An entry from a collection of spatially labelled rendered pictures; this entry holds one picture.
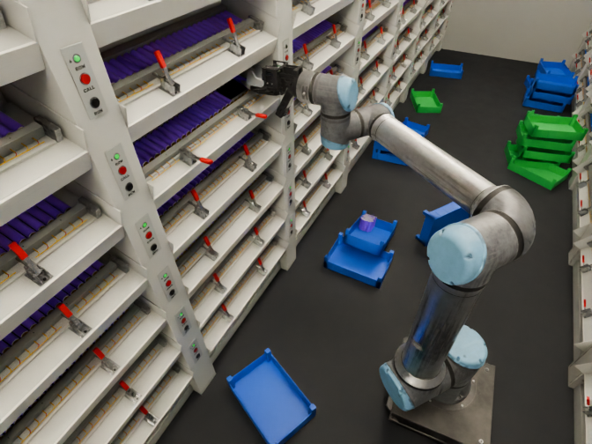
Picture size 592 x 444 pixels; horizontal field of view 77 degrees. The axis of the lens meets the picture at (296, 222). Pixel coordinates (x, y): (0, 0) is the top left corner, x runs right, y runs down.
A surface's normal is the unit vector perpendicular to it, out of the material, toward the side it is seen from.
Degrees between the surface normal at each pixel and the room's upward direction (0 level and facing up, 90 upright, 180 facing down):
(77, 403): 18
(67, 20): 90
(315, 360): 0
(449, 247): 84
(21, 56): 108
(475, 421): 1
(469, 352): 5
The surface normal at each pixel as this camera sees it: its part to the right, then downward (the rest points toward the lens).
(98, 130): 0.88, 0.32
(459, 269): -0.90, 0.21
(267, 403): -0.01, -0.72
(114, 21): 0.84, 0.52
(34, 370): 0.26, -0.59
